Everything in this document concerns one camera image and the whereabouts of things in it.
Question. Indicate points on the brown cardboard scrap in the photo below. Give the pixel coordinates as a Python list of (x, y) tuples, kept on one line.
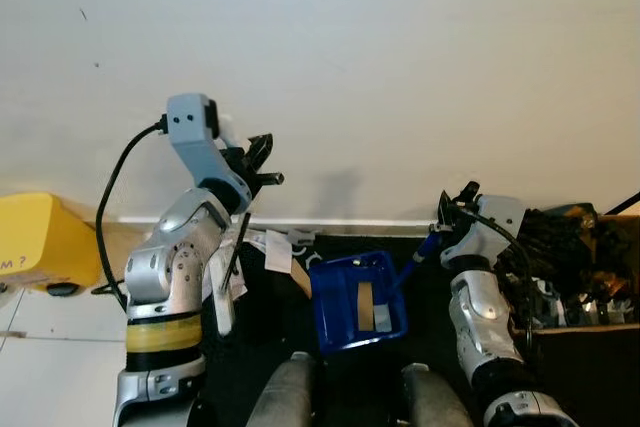
[(366, 307)]

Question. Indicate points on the grey right robot leg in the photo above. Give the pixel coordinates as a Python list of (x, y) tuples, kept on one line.
[(435, 397)]

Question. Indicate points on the brown cardboard box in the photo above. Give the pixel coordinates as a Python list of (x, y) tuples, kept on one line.
[(585, 329)]

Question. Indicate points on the grey paper scrap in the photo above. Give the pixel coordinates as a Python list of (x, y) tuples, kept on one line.
[(382, 317)]

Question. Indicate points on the black and white hand broom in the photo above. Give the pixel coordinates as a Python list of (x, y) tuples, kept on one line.
[(222, 297)]

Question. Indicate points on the black shaggy bundle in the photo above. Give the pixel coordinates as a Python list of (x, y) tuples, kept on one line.
[(560, 247)]

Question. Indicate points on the yellow plastic box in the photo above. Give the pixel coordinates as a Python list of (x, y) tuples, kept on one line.
[(40, 237)]

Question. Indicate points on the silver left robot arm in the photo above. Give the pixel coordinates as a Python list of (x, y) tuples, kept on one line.
[(170, 267)]

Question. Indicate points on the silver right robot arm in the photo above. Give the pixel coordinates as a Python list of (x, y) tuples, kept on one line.
[(480, 322)]

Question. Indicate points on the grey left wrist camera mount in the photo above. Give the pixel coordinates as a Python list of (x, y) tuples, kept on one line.
[(195, 142)]

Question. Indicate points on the white and grey boxed items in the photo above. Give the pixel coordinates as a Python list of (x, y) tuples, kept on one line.
[(565, 309)]

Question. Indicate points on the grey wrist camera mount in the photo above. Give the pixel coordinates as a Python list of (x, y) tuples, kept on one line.
[(195, 142), (495, 227)]

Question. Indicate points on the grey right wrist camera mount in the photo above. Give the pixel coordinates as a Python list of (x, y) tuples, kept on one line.
[(495, 227)]

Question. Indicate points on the gold and black crumpled item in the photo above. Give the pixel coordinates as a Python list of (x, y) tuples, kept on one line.
[(615, 247)]

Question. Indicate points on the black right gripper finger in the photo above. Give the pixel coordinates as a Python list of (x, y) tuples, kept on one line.
[(444, 205), (469, 192)]

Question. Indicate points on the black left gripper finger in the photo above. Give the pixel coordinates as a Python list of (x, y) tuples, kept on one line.
[(261, 152), (268, 180)]

